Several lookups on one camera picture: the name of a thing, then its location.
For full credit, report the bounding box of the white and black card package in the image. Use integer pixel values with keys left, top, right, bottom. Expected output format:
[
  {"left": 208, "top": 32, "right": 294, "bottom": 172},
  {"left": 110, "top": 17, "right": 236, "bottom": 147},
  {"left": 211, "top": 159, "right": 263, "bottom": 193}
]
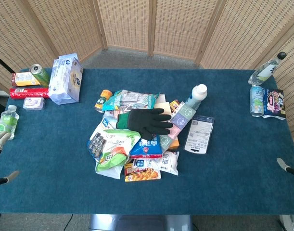
[{"left": 184, "top": 115, "right": 215, "bottom": 154}]

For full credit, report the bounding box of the small white wipes box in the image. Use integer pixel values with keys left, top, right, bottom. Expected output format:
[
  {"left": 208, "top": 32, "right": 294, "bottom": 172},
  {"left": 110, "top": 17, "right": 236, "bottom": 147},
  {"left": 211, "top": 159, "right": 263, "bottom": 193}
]
[{"left": 23, "top": 97, "right": 46, "bottom": 111}]

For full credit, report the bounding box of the beige paper packet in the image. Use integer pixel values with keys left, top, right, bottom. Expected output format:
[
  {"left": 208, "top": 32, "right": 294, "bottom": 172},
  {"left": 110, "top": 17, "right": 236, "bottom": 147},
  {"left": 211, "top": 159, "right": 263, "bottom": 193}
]
[{"left": 153, "top": 93, "right": 173, "bottom": 121}]

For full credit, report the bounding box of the blue table cloth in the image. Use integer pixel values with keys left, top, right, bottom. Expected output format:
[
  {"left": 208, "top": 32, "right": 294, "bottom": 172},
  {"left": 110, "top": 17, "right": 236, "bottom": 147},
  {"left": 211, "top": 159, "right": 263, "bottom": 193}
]
[{"left": 0, "top": 68, "right": 294, "bottom": 215}]

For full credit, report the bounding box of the green label water bottle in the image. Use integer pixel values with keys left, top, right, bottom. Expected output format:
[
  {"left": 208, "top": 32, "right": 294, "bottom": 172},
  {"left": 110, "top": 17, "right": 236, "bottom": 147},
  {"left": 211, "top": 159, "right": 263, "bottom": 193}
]
[{"left": 0, "top": 104, "right": 20, "bottom": 141}]

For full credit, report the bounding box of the black and green work glove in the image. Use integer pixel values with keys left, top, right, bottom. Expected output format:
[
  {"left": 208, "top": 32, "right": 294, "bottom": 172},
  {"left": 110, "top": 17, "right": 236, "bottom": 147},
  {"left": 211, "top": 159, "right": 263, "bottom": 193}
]
[{"left": 115, "top": 108, "right": 174, "bottom": 141}]

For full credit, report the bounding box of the bamboo folding screen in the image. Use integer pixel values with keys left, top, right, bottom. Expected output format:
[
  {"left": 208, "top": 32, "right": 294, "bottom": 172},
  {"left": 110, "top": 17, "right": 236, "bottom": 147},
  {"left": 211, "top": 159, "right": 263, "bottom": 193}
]
[{"left": 0, "top": 0, "right": 294, "bottom": 159}]

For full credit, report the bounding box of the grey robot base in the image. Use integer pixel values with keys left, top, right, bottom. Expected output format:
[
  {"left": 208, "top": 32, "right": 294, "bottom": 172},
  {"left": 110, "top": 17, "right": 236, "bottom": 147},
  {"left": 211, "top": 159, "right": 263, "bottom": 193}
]
[{"left": 89, "top": 214, "right": 193, "bottom": 231}]

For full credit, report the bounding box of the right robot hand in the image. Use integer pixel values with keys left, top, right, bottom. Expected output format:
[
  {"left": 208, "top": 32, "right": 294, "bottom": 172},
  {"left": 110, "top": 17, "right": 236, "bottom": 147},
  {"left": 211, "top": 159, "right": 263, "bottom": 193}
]
[{"left": 276, "top": 157, "right": 294, "bottom": 179}]

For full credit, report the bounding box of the green white snack bag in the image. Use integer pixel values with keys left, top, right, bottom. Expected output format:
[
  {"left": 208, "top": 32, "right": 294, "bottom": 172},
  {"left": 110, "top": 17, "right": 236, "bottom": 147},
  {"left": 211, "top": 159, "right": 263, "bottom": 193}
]
[{"left": 95, "top": 129, "right": 141, "bottom": 180}]

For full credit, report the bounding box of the white milk bottle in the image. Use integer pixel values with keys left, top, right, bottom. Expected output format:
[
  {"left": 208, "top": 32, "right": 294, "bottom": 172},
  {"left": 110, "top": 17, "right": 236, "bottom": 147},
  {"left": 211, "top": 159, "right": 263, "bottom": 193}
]
[{"left": 184, "top": 84, "right": 208, "bottom": 112}]

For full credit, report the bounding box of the dark blue snack bag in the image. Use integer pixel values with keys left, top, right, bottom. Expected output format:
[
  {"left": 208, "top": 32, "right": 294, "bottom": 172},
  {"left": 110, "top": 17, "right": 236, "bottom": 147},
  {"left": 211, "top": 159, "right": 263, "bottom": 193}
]
[{"left": 262, "top": 88, "right": 287, "bottom": 121}]

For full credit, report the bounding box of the yellow curry box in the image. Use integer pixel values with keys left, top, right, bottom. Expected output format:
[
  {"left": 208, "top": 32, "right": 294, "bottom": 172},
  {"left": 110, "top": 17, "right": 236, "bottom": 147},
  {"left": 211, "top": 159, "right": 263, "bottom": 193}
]
[{"left": 124, "top": 162, "right": 162, "bottom": 182}]

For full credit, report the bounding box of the white tissue pack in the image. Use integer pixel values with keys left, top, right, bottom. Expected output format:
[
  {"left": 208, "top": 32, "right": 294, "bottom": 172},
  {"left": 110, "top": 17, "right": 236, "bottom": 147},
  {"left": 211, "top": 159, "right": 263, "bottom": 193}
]
[{"left": 48, "top": 53, "right": 84, "bottom": 106}]

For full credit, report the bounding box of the small brown candy box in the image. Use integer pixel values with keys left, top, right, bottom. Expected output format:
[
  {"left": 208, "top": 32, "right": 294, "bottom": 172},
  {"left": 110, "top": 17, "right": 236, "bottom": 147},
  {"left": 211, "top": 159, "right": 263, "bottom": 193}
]
[{"left": 169, "top": 99, "right": 181, "bottom": 113}]

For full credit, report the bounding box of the orange small can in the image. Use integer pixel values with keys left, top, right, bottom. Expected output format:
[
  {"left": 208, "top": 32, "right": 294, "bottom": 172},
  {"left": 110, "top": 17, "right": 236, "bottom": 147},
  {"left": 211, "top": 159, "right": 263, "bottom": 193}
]
[{"left": 94, "top": 90, "right": 113, "bottom": 114}]

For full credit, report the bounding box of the teal clear snack bag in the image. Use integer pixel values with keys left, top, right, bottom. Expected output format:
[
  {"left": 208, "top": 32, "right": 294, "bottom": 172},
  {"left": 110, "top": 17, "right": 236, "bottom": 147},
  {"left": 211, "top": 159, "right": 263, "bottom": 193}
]
[{"left": 102, "top": 89, "right": 160, "bottom": 112}]

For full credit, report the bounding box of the orange and red carton box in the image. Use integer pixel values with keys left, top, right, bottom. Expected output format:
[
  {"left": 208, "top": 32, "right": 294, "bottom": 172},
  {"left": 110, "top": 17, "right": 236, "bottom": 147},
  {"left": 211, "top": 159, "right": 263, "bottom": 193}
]
[{"left": 11, "top": 71, "right": 41, "bottom": 87}]

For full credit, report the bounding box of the clear battery blister pack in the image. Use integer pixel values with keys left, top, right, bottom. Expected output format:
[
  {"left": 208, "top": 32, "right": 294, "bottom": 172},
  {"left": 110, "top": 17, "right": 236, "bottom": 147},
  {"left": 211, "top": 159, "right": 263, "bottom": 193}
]
[{"left": 87, "top": 131, "right": 106, "bottom": 162}]

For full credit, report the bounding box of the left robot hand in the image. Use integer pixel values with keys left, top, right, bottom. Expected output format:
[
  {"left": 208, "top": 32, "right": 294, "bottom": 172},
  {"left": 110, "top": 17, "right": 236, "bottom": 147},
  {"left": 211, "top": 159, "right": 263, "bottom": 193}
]
[{"left": 0, "top": 131, "right": 20, "bottom": 188}]

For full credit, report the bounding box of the white salt bag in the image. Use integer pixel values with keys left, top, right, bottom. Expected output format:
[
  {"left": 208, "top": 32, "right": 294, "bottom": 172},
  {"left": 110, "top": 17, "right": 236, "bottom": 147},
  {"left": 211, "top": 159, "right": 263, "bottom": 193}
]
[{"left": 133, "top": 151, "right": 180, "bottom": 176}]

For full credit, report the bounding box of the pastel patterned long box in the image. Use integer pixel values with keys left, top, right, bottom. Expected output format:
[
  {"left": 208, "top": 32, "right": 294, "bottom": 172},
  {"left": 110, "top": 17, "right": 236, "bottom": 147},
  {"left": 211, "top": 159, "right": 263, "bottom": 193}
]
[{"left": 158, "top": 101, "right": 199, "bottom": 153}]

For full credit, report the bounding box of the tall clear drink bottle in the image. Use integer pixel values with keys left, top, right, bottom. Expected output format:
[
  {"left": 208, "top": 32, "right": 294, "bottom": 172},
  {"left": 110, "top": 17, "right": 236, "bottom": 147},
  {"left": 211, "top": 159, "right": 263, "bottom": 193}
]
[{"left": 248, "top": 51, "right": 287, "bottom": 87}]

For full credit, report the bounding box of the red biscuit tube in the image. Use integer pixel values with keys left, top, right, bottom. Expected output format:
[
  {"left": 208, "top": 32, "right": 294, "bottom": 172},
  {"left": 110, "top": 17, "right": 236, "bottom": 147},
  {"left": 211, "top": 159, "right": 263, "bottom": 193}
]
[{"left": 9, "top": 87, "right": 50, "bottom": 100}]

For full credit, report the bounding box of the light blue drink can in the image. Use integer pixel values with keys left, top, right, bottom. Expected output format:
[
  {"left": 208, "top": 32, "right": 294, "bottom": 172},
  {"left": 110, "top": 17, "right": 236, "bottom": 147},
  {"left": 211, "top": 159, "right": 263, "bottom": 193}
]
[{"left": 249, "top": 86, "right": 265, "bottom": 118}]

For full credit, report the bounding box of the green drink can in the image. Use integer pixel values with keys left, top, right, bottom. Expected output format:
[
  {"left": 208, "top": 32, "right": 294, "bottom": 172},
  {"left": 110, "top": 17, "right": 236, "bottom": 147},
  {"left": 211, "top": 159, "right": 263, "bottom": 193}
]
[{"left": 29, "top": 64, "right": 51, "bottom": 88}]

